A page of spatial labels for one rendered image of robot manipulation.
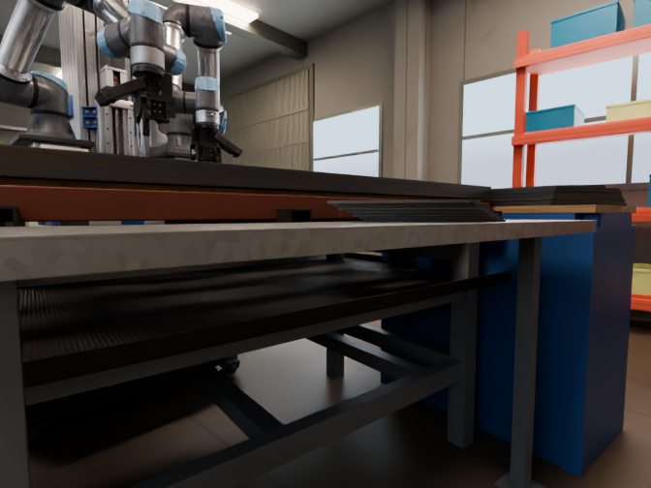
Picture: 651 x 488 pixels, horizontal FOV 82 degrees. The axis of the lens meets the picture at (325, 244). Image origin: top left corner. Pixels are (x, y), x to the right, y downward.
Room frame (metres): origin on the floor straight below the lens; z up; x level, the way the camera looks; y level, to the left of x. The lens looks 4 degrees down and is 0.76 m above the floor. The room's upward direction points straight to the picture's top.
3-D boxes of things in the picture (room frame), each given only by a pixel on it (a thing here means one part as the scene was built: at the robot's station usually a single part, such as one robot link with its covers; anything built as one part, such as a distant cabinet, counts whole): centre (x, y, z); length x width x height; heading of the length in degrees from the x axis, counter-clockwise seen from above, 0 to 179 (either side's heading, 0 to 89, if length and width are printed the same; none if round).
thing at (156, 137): (0.94, 0.42, 0.95); 0.06 x 0.03 x 0.09; 129
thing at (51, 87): (1.42, 1.02, 1.20); 0.13 x 0.12 x 0.14; 151
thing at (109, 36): (1.02, 0.51, 1.21); 0.11 x 0.11 x 0.08; 61
